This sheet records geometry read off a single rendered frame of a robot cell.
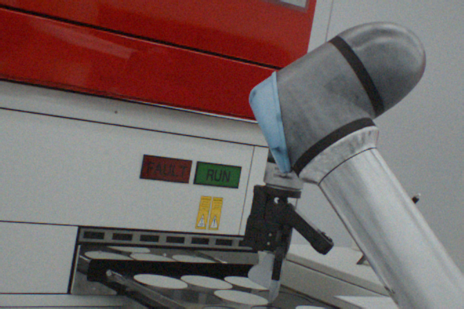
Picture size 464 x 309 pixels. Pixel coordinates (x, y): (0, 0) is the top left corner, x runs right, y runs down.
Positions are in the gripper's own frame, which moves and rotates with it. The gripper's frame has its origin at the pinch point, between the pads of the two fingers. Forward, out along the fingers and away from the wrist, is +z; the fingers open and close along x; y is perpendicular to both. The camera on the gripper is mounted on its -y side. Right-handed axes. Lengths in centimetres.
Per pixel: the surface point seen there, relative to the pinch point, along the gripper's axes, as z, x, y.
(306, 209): 6, -245, 10
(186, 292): 1.3, 5.2, 15.6
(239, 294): 1.3, -1.8, 6.6
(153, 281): 1.3, 1.7, 22.5
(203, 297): 1.3, 6.8, 12.1
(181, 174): -18.1, -12.4, 23.5
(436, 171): -20, -309, -50
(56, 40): -39, 16, 43
